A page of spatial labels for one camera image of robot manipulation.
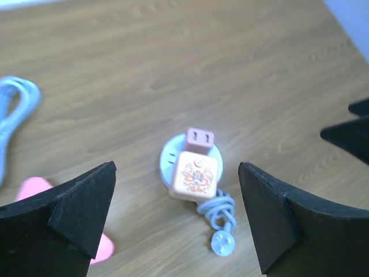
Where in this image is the round strip grey cable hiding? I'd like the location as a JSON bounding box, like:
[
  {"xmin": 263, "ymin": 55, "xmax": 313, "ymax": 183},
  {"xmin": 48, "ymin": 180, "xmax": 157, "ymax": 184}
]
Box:
[{"xmin": 197, "ymin": 189, "xmax": 237, "ymax": 257}]

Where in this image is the white round power strip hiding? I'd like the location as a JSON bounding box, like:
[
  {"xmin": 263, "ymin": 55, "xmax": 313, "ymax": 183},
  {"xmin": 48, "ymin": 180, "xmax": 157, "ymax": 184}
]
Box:
[{"xmin": 159, "ymin": 133, "xmax": 224, "ymax": 189}]

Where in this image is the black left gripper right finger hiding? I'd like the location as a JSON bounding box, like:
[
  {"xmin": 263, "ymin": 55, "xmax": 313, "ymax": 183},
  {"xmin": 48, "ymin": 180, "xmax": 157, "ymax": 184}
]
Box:
[{"xmin": 238, "ymin": 162, "xmax": 368, "ymax": 276}]

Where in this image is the white power strip cable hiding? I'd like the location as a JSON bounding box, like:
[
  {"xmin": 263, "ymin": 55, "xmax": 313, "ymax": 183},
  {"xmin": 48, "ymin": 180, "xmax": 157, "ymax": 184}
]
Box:
[{"xmin": 0, "ymin": 76, "xmax": 43, "ymax": 188}]

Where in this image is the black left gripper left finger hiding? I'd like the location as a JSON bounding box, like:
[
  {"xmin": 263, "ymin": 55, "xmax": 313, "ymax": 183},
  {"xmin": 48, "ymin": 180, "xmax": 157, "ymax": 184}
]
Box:
[{"xmin": 1, "ymin": 161, "xmax": 116, "ymax": 276}]

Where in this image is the small pink plug adapter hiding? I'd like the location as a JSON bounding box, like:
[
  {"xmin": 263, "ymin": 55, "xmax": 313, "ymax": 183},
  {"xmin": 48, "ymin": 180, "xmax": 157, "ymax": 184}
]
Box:
[{"xmin": 183, "ymin": 128, "xmax": 214, "ymax": 155}]

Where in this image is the pink triangular power strip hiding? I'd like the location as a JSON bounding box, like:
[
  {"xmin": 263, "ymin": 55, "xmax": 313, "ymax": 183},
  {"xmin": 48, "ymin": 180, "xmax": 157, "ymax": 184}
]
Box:
[{"xmin": 15, "ymin": 177, "xmax": 115, "ymax": 264}]

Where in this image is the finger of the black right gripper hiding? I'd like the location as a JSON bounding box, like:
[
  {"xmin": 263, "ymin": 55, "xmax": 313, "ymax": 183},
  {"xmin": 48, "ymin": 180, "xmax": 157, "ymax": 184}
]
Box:
[
  {"xmin": 348, "ymin": 98, "xmax": 369, "ymax": 116},
  {"xmin": 320, "ymin": 116, "xmax": 369, "ymax": 164}
]

